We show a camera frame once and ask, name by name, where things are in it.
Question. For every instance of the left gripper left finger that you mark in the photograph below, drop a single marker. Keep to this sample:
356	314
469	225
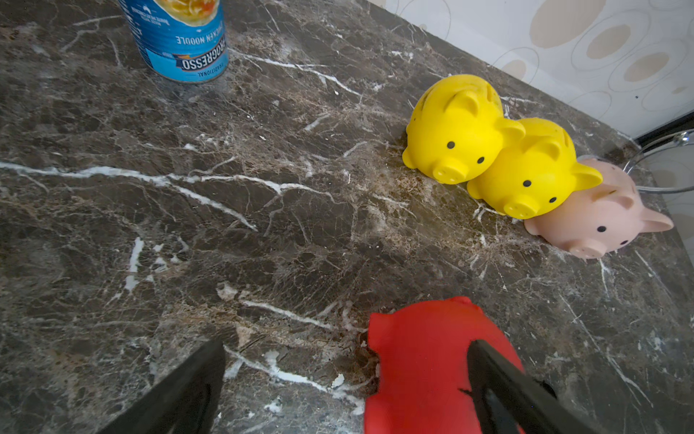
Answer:
186	401

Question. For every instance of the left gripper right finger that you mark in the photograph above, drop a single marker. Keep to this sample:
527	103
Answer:
508	401

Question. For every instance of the red piggy bank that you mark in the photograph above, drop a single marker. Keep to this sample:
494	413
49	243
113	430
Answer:
424	385

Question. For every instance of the pink piggy bank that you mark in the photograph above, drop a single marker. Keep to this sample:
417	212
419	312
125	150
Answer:
596	221

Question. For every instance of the yellow piggy bank front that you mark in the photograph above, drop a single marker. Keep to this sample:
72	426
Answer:
535	176

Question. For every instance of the yellow piggy bank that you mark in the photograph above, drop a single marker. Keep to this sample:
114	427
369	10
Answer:
458	129
535	176

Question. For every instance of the yellow piggy bank back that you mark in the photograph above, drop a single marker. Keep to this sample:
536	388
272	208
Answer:
458	129

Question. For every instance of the blue labelled tin can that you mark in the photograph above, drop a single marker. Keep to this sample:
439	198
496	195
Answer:
182	40

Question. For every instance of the chrome wire hook stand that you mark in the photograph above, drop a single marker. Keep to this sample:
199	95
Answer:
670	159

